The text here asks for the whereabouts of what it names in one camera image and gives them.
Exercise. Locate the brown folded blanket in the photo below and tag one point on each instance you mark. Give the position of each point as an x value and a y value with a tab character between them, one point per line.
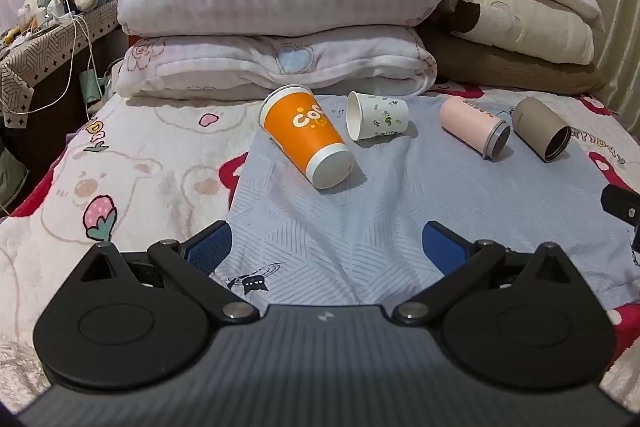
500	64

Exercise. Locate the pink thermos cup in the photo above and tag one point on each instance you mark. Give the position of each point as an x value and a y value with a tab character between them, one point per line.
467	122

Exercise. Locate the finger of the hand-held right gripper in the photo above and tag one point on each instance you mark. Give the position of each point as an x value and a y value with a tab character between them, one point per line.
619	203

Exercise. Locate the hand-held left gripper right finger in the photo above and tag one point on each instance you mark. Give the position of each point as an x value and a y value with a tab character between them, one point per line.
442	248

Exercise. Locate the pale green cup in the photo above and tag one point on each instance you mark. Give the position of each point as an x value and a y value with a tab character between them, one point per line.
91	88

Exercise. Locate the pink heart-print folded quilt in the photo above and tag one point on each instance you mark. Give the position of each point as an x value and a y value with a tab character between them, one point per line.
240	62

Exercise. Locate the orange paper cup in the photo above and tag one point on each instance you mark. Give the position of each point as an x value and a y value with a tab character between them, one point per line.
300	127

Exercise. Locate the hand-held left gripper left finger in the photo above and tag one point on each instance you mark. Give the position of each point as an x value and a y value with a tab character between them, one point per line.
210	247

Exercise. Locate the cream folded blanket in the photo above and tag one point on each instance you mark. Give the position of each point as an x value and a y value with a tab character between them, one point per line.
540	22

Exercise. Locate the bedside table with patterned cloth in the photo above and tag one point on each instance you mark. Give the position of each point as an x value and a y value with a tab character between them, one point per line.
45	52

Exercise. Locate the blue-grey patterned cloth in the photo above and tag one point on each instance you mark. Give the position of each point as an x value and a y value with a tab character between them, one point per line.
380	212

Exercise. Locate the beige curtain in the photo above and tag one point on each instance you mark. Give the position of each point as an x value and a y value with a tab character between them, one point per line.
622	32

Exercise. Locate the dark green cloth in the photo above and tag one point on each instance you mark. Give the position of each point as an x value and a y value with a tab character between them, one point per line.
10	177

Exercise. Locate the taupe thermos cup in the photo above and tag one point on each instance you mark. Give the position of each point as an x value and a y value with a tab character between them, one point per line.
535	122

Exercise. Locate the white green-print paper cup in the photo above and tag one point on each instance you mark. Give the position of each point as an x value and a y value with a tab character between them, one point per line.
382	118

